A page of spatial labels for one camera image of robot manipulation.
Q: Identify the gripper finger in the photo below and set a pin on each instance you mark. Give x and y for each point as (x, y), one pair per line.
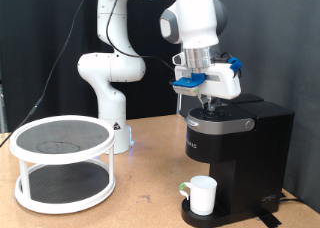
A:
(212, 103)
(202, 101)

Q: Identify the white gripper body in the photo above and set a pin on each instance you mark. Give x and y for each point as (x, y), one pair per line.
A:
(223, 83)

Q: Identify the black Keurig coffee machine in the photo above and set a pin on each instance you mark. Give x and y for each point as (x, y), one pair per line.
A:
(253, 148)

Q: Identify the white mug with green tape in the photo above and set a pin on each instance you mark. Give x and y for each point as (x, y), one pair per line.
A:
(203, 198)

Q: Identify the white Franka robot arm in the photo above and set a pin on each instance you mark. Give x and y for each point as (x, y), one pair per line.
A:
(113, 68)

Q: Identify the silver vertical pole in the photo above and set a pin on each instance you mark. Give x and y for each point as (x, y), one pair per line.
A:
(179, 104)

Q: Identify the grey partition panel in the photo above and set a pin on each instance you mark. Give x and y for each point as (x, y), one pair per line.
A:
(273, 38)

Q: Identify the black tape strip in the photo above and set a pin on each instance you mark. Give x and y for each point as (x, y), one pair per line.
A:
(270, 219)

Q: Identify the white two-tier turntable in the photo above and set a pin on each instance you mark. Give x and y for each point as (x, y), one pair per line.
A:
(60, 138)

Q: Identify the black curtain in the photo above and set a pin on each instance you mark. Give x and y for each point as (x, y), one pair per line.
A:
(20, 38)

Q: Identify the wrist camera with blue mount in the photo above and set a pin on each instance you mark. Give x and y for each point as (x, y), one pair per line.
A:
(188, 83)

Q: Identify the grey metal post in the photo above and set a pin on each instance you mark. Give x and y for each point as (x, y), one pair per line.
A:
(2, 108)

